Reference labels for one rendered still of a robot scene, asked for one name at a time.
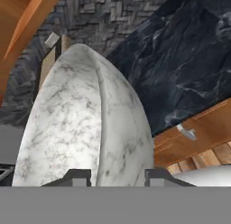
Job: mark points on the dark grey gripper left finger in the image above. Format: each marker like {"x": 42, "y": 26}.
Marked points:
{"x": 75, "y": 176}

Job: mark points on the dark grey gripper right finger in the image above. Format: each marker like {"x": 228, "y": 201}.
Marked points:
{"x": 156, "y": 176}

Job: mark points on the white marble bowl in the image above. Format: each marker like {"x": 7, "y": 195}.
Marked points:
{"x": 75, "y": 119}

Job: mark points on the orange wooden drawer front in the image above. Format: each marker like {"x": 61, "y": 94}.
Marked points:
{"x": 207, "y": 128}

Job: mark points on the tan wooden cupboard door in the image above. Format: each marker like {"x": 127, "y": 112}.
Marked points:
{"x": 49, "y": 63}

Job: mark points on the orange wooden wall cupboard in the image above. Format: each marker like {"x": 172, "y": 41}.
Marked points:
{"x": 21, "y": 20}

